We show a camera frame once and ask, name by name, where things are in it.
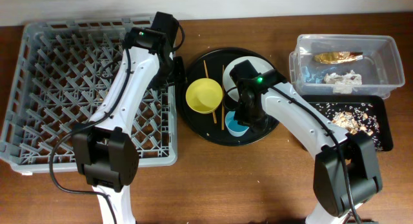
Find round black serving tray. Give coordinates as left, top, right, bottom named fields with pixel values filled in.
left=176, top=47, right=279, bottom=147

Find clear plastic waste bin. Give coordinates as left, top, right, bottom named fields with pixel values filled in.
left=289, top=34, right=405, bottom=99

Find wooden chopstick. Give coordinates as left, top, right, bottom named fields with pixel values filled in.
left=203, top=60, right=217, bottom=124
left=221, top=65, right=225, bottom=131

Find black rectangular waste tray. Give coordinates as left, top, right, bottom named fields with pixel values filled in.
left=303, top=95, right=394, bottom=152

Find wooden chopstick left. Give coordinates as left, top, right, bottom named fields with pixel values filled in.
left=203, top=60, right=217, bottom=124

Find blue plastic cup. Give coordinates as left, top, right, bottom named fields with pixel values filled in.
left=225, top=111, right=249, bottom=137

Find wooden chopstick right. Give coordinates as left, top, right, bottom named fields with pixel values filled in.
left=221, top=65, right=225, bottom=131

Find white tissue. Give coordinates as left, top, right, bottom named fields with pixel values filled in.
left=323, top=70, right=362, bottom=94

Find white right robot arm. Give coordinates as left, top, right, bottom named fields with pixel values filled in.
left=230, top=68, right=383, bottom=223

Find light grey plate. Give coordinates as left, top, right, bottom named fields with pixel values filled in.
left=223, top=56, right=274, bottom=91

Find food scraps with rice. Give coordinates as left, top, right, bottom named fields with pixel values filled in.
left=312, top=102, right=383, bottom=151

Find grey plastic dishwasher rack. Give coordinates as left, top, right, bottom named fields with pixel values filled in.
left=0, top=15, right=178, bottom=174

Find yellow plastic bowl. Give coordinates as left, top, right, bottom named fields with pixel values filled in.
left=185, top=78, right=223, bottom=114

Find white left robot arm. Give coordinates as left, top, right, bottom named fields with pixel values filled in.
left=70, top=26, right=181, bottom=223

